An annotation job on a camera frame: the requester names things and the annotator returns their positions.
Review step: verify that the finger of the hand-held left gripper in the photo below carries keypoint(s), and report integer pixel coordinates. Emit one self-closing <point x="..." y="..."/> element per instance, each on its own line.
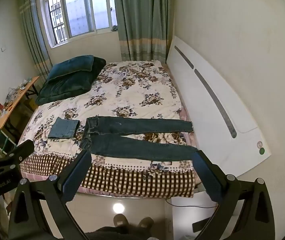
<point x="21" y="150"/>

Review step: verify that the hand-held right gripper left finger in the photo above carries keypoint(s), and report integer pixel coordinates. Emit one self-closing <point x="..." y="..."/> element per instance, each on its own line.
<point x="78" y="172"/>

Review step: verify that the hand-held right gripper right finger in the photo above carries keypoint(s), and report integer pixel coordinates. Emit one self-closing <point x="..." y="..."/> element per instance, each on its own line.
<point x="206" y="177"/>

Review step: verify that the dark blue denim pants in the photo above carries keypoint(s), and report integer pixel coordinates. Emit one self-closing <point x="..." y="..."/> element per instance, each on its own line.
<point x="132" y="150"/>

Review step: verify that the folded blue denim pants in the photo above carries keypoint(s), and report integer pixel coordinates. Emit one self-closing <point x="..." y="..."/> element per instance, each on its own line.
<point x="63" y="128"/>

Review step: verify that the cardboard box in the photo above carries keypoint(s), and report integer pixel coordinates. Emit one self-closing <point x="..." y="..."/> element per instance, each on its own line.
<point x="30" y="104"/>

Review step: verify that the wooden desk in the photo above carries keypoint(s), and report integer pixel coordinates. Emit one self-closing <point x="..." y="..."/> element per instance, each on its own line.
<point x="20" y="98"/>

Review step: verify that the clutter of small desk items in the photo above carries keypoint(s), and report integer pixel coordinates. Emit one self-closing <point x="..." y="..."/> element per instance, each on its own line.
<point x="8" y="100"/>

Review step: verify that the round green sticker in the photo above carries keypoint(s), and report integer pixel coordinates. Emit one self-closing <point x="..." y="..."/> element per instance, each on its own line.
<point x="261" y="151"/>

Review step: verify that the round pink sticker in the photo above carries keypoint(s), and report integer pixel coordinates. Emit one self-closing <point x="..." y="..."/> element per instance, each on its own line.
<point x="260" y="145"/>

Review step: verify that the person's left shoe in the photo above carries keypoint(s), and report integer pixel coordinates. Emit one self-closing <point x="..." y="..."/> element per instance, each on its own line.
<point x="120" y="221"/>

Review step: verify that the person's shoe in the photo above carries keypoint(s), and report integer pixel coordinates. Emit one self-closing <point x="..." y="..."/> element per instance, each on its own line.
<point x="120" y="221"/>
<point x="145" y="223"/>

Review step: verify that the person's dark clothing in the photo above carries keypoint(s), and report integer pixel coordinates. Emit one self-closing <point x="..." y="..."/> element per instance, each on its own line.
<point x="117" y="233"/>

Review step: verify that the white headboard panel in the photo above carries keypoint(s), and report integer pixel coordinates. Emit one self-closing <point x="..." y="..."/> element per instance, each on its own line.
<point x="207" y="105"/>

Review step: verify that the person's right shoe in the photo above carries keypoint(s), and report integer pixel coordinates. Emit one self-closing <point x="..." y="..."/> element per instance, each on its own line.
<point x="145" y="223"/>

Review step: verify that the dark teal folded quilt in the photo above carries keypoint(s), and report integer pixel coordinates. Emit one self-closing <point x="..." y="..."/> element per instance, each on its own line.
<point x="67" y="88"/>

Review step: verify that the teal velvet pillow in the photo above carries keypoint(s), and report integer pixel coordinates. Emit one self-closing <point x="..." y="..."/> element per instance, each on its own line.
<point x="70" y="66"/>

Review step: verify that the floral printed blanket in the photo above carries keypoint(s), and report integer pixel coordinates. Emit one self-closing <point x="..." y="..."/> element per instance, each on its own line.
<point x="132" y="90"/>

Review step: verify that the narrow green striped curtain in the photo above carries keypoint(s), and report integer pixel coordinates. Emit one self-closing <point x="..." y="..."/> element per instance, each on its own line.
<point x="35" y="37"/>

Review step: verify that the white framed window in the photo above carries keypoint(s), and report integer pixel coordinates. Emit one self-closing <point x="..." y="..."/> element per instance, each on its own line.
<point x="82" y="10"/>

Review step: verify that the wide green striped curtain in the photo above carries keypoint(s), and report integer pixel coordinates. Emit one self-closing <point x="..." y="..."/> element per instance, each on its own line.
<point x="142" y="20"/>

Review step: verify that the white wall socket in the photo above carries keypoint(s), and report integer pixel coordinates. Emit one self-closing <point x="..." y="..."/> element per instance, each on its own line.
<point x="4" y="48"/>

